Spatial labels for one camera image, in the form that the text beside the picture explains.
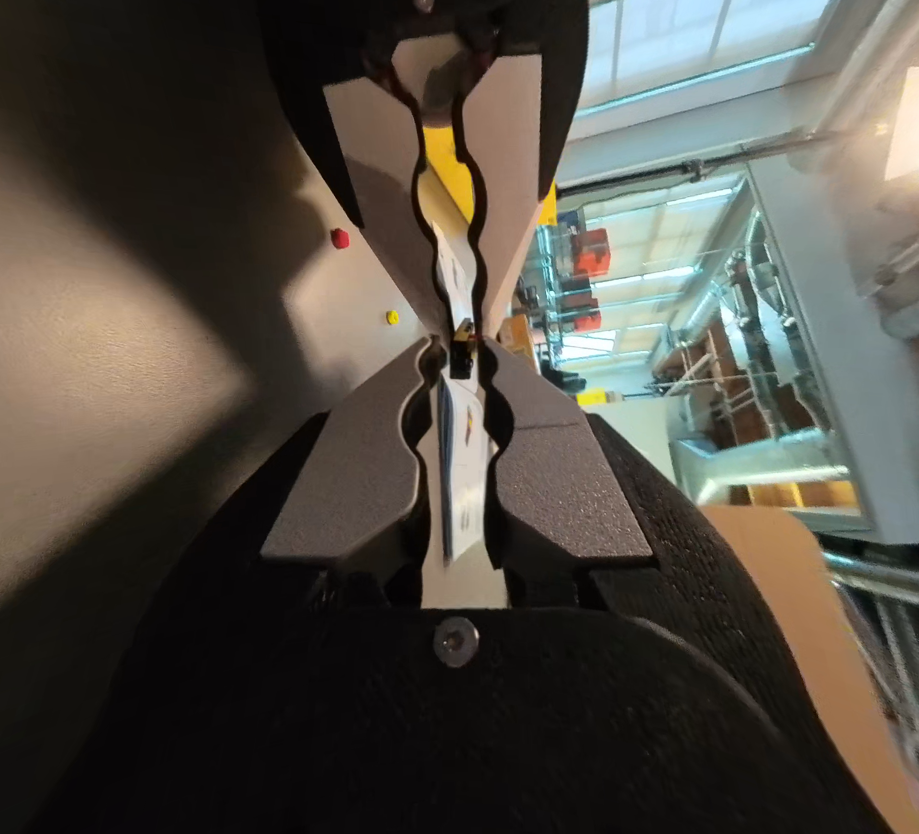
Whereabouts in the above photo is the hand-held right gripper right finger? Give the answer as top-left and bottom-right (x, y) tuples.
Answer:
(477, 338), (656, 599)

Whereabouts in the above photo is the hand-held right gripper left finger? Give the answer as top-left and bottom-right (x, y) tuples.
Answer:
(258, 335), (444, 585)

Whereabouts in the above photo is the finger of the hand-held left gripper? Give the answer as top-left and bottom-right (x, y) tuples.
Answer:
(451, 53), (543, 341)
(323, 35), (460, 341)

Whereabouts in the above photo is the black lego plate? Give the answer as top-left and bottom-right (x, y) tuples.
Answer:
(446, 316), (481, 380)

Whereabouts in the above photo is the lego instruction booklet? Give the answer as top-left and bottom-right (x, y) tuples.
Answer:
(429, 219), (498, 564)

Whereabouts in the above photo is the orange lego box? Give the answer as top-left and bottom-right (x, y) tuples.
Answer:
(498, 313), (537, 366)

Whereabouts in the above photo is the yellow plastic bin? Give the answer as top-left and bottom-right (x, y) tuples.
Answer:
(419, 122), (558, 226)

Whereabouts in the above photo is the black stand pole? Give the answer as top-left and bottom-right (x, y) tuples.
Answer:
(556, 158), (702, 193)

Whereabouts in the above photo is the metal shelf rack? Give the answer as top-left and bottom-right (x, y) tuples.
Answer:
(544, 205), (613, 334)

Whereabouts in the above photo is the large window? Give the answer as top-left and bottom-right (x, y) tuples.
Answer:
(574, 0), (885, 118)

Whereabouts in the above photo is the light wooden table board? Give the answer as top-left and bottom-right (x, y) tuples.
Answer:
(698, 504), (907, 834)

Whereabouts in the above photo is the silver ventilation duct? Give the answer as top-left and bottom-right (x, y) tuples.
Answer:
(666, 209), (864, 513)

